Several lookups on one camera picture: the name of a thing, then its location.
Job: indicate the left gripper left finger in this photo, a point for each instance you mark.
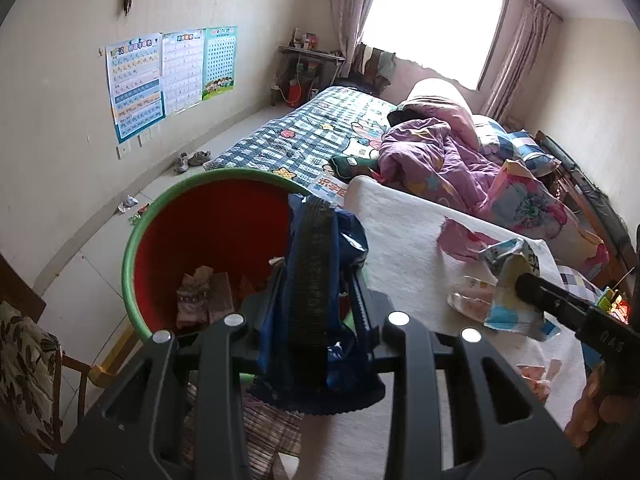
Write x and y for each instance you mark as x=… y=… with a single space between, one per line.
x=292 y=326

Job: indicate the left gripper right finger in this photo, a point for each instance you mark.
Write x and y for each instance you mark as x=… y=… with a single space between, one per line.
x=370 y=310

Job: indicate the dark blue snack wrapper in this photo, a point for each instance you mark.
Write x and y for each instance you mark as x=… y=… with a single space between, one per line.
x=319 y=228

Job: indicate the white blue snack bag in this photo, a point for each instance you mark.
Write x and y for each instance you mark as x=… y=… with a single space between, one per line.
x=507 y=261

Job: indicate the person right hand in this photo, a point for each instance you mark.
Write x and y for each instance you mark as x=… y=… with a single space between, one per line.
x=610 y=398

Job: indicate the checkered patchwork blanket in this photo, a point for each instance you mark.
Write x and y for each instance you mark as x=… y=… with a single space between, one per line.
x=577 y=285

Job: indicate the white towel mat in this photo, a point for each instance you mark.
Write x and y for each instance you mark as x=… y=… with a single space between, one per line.
x=406 y=263

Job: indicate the pink crumpled wrapper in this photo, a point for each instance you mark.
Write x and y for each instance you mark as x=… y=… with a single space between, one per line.
x=460 y=243

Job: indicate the wooden headboard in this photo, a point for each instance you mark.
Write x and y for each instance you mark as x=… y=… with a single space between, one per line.
x=593 y=209

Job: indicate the red bin green rim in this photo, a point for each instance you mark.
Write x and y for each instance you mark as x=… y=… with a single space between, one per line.
x=232 y=220

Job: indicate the floral pink blanket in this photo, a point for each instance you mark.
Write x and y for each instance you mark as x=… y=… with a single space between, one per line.
x=519 y=202

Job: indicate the purple pink quilt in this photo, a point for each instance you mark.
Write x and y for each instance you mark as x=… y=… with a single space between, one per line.
x=423 y=157

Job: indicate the blue plaid pillow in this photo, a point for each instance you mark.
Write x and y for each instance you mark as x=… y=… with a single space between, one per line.
x=498 y=146

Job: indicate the blue plaid bed sheet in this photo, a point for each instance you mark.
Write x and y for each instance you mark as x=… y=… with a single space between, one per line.
x=299 y=145

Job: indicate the pink rolled pillow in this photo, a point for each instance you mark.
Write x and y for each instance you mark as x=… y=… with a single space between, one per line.
x=437 y=98

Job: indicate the pair of shoes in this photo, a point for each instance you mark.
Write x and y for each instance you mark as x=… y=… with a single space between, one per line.
x=185 y=161

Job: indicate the right window curtain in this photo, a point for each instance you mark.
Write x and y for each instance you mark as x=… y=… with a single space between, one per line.
x=526 y=46

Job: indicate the wooden chair floral cushion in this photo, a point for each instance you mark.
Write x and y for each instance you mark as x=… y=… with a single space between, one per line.
x=32 y=362

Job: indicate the small cluttered side table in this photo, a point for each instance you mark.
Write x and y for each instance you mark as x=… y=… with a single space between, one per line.
x=303 y=70

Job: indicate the green number chart poster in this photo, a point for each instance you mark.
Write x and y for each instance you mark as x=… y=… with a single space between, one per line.
x=219 y=60

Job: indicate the white learning chart poster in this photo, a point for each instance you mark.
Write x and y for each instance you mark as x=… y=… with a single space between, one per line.
x=182 y=69

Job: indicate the blue learning chart poster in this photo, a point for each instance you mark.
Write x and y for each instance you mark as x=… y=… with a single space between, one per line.
x=135 y=86

